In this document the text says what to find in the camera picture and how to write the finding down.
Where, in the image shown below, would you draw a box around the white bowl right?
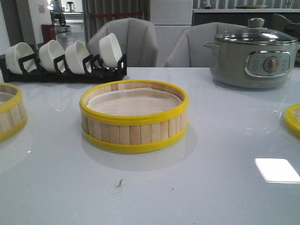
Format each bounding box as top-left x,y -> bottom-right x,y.
99,33 -> 122,68

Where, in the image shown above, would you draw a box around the white bowl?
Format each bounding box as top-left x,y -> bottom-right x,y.
39,40 -> 65,73
5,42 -> 34,75
99,33 -> 122,68
65,41 -> 90,75

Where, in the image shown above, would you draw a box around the glass pot lid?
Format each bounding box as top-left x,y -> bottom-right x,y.
215,18 -> 298,45

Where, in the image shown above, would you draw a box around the grey chair left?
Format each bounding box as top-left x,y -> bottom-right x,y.
87,18 -> 158,68

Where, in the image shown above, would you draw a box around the grey chair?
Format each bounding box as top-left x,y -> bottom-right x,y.
87,18 -> 158,68
165,22 -> 243,68

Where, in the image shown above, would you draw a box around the black bowl rack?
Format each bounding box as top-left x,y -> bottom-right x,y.
0,53 -> 127,84

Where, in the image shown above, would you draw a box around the bamboo steamer tier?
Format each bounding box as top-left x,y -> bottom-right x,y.
80,80 -> 188,153
0,83 -> 28,142

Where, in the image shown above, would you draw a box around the woven bamboo steamer lid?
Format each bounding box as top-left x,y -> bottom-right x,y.
284,103 -> 300,138

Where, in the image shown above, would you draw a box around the white steamer liner paper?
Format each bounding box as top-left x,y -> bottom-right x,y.
87,88 -> 182,116

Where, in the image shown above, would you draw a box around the red bin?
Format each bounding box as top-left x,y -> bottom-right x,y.
41,23 -> 56,44

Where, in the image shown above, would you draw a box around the grey chair right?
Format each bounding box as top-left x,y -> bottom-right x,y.
165,22 -> 243,68

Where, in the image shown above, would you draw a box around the grey electric cooking pot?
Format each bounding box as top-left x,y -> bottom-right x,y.
204,41 -> 300,89

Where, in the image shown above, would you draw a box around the white cabinet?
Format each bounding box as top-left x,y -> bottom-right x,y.
150,0 -> 193,67

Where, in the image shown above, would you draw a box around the person in background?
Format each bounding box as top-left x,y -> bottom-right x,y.
48,0 -> 66,25

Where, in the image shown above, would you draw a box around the white bowl far left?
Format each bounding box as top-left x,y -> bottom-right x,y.
5,42 -> 34,75

